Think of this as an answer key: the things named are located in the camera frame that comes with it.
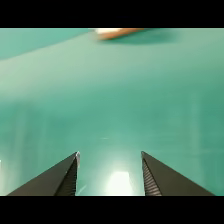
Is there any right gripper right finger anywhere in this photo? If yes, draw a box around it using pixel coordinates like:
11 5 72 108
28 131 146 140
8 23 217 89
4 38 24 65
140 150 215 197

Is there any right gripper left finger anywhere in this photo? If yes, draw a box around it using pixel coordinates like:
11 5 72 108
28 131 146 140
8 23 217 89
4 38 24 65
6 151 81 197

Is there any beige garment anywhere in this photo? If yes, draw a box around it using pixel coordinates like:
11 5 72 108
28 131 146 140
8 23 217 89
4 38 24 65
93 28 148 41

